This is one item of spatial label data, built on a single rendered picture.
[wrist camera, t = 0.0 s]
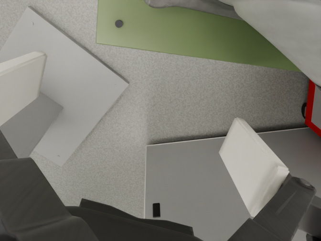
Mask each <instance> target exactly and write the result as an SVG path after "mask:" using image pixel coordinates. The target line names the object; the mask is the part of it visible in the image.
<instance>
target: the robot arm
mask: <svg viewBox="0 0 321 241"><path fill-rule="evenodd" d="M144 1H145V3H146V4H147V5H149V6H150V7H152V8H156V9H160V8H167V7H182V8H187V9H192V10H196V11H202V12H206V13H211V14H216V15H221V16H225V17H229V18H234V19H239V20H243V21H246V22H247V23H248V24H249V25H251V26H252V27H253V28H254V29H255V30H257V31H258V32H259V33H260V34H261V35H263V36H264V37H265V38H266V39H267V40H268V41H269V42H271V43H272V44H273V45H274V46H275V47H276V48H277V49H278V50H279V51H281V52H282V54H283V55H285V56H286V57H287V58H288V59H289V60H290V61H291V62H292V63H293V64H294V65H295V66H296V67H298V68H299V69H300V70H301V71H302V72H303V73H304V74H305V75H306V76H307V77H308V78H309V79H310V80H311V81H312V82H313V83H314V84H315V85H316V87H317V88H318V89H319V90H320V92H321V0H144ZM46 60H47V55H46V53H44V52H41V51H38V50H37V51H34V52H32V53H29V54H26V55H22V56H20V57H17V58H14V59H11V60H8V61H6V62H3V63H0V126H1V125H2V124H4V123H5V122H6V121H8V120H9V119H10V118H11V117H13V116H14V115H15V114H17V113H18V112H19V111H21V110H22V109H23V108H25V107H26V106H27V105H28V104H30V103H31V102H32V101H34V100H35V99H36V98H37V97H38V96H39V93H40V88H41V83H42V79H43V73H44V69H45V64H46ZM219 154H220V156H221V158H222V160H223V162H224V164H225V166H226V168H227V170H228V172H229V174H230V176H231V178H232V180H233V182H234V184H235V186H236V188H237V190H238V192H239V194H240V196H241V198H242V200H243V202H244V204H245V206H246V207H247V209H248V211H249V213H250V215H251V216H252V217H254V218H253V219H251V218H248V219H247V220H246V221H245V223H244V224H243V225H242V226H241V227H240V228H239V229H238V230H237V231H236V232H235V233H234V234H233V235H232V236H231V237H230V238H229V239H228V241H292V239H293V237H294V235H295V233H296V231H297V229H299V230H301V231H303V232H305V233H307V234H306V241H321V198H320V197H318V196H316V195H315V194H316V192H317V190H316V189H315V187H314V186H312V185H311V184H310V183H309V182H308V181H307V180H305V179H302V178H298V177H294V176H291V174H290V173H289V170H288V168H287V167H286V166H285V165H284V164H283V162H282V161H281V160H280V159H279V158H278V157H277V156H276V155H275V154H274V152H273V151H272V150H271V149H270V148H269V147H268V146H267V145H266V143H265V142H264V141H263V140H262V139H261V138H260V137H259V136H258V135H257V133H256V132H255V131H254V130H253V129H252V128H251V127H250V126H249V125H248V123H247V122H246V121H245V120H244V119H242V118H239V117H237V118H235V119H234V121H233V123H232V125H231V127H230V129H229V131H228V134H227V136H226V138H225V140H224V142H223V144H222V147H221V149H220V151H219ZM0 241H203V240H201V239H199V238H198V237H196V236H194V233H193V228H192V227H190V226H186V225H182V224H179V223H175V222H171V221H168V220H158V219H140V218H137V217H134V216H132V215H130V214H128V213H126V212H124V211H122V210H119V209H117V208H115V207H113V206H110V205H106V204H102V203H99V202H95V201H91V200H88V199H84V198H82V200H81V202H80V205H79V206H65V205H64V204H63V202H62V201H61V199H60V198H59V196H58V195H57V194H56V192H55V191H54V189H53V188H52V186H51V185H50V183H49V182H48V180H47V179H46V177H45V176H44V175H43V173H42V172H41V170H40V169H39V167H38V165H37V164H36V163H35V161H34V160H33V159H32V158H31V157H28V158H18V157H17V156H16V154H15V152H14V151H13V149H12V148H11V146H10V145H9V143H8V141H7V140H6V138H5V137H4V135H3V133H2V132H1V130H0Z"/></svg>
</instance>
